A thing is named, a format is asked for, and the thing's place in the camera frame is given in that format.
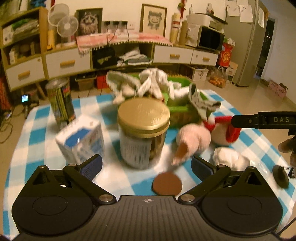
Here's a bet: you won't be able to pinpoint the black bag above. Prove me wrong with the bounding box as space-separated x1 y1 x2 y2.
92 47 117 69

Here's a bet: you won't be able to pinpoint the wooden cabinet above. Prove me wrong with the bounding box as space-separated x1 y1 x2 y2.
0 6 220 92

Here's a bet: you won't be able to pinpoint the white printed storage box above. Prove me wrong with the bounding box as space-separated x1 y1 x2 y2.
186 65 209 81

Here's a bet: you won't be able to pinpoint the folded clothes pile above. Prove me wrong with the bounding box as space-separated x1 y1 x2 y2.
117 50 153 66

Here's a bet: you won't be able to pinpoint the white cloth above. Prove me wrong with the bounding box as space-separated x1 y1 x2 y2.
138 68 183 100
213 147 250 171

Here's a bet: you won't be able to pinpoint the white crumpled cloth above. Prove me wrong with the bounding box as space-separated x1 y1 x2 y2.
213 147 250 171

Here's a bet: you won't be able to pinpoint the framed cartoon picture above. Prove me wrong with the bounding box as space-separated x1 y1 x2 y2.
140 4 167 37

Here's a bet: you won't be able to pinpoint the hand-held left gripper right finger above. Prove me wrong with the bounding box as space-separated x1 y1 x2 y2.
177 156 266 205

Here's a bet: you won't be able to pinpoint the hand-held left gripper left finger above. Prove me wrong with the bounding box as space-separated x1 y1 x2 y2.
30 155 116 205

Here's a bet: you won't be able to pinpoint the red box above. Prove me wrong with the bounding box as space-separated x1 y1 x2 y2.
96 74 108 90

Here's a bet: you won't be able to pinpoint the pink boxes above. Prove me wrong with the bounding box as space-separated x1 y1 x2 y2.
268 80 288 99

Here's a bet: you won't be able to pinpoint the clear storage box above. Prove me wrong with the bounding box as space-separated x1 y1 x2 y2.
75 74 97 91

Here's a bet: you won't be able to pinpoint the grey refrigerator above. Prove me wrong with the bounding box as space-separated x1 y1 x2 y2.
232 0 270 87

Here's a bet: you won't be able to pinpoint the pink plush toy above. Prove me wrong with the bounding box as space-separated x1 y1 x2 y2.
172 124 212 166

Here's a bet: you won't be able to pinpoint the brown round pad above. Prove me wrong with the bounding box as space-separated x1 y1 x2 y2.
151 172 182 195

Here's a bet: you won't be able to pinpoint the small camera on tripod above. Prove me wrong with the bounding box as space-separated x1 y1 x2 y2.
22 94 30 119

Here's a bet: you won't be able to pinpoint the blue white checkered blanket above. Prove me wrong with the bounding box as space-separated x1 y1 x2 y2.
5 89 296 239

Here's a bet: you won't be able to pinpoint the framed owl picture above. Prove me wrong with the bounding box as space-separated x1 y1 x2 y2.
76 8 103 36

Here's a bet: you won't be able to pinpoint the tall green black can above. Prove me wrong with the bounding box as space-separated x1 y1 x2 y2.
45 77 76 130

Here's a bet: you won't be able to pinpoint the pink table runner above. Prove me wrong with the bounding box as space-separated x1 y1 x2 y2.
76 32 174 57

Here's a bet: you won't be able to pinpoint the clear jar with gold lid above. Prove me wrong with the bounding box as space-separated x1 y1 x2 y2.
117 97 171 169

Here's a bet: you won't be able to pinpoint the green plastic bin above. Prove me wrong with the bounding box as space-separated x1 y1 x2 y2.
139 73 208 128

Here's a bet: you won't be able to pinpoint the paper roll tubes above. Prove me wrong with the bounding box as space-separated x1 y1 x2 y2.
171 12 188 45

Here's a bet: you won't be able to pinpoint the person's right hand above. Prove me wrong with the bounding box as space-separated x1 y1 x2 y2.
278 136 296 179

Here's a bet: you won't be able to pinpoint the white appliance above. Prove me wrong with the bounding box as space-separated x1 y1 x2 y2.
187 13 228 29

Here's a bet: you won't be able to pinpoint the white cabinet drawer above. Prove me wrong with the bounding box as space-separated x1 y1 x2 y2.
191 50 219 66
46 47 91 75
6 57 45 91
153 45 193 65

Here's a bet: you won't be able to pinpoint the blue white milk carton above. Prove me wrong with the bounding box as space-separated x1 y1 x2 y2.
55 115 105 166

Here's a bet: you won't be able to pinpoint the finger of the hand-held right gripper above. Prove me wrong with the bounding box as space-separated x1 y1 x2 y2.
272 165 290 188
231 113 259 128

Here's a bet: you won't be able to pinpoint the small white fan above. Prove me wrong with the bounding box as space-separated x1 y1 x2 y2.
57 16 79 43

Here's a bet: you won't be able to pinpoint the red gift bag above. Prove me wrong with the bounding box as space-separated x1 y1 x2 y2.
219 43 235 67

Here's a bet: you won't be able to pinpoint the cardboard box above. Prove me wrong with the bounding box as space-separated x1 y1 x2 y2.
225 61 238 77

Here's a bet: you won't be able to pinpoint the black microwave oven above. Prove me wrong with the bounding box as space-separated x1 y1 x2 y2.
198 26 225 51

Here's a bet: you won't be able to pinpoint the bag of oranges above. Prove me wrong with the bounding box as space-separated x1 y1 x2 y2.
209 66 227 88

